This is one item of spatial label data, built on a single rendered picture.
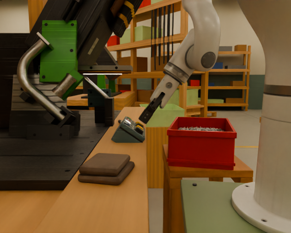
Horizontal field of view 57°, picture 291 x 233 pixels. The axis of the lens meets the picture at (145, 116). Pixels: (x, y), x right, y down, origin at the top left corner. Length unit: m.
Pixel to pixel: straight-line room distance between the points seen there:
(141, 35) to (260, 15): 3.81
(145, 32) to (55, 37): 3.31
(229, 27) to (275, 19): 10.00
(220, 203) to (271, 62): 0.24
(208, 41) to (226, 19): 9.64
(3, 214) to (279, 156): 0.41
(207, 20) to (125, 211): 0.57
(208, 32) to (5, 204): 0.62
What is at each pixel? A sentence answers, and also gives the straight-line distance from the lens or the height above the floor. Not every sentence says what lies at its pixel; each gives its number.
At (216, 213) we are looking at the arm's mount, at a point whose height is 0.87.
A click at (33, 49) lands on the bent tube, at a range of 0.94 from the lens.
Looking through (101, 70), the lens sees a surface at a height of 1.11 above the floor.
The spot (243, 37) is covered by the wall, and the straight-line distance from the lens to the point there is 10.49.
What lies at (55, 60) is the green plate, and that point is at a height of 1.14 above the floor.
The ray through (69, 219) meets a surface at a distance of 0.38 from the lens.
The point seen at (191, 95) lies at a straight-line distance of 3.76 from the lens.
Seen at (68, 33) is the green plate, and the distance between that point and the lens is 0.96.
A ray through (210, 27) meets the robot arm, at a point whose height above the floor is 1.22.
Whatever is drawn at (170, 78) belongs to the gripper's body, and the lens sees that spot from 0.83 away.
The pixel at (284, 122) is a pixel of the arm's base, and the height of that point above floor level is 1.02.
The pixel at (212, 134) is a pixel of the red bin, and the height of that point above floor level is 0.91.
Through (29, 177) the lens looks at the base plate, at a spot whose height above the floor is 0.90.
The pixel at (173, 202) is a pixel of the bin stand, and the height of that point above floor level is 0.69.
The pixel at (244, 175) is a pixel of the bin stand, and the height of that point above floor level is 0.78.
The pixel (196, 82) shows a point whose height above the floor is 0.98.
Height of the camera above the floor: 1.08
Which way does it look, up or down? 8 degrees down
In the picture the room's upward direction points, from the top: straight up
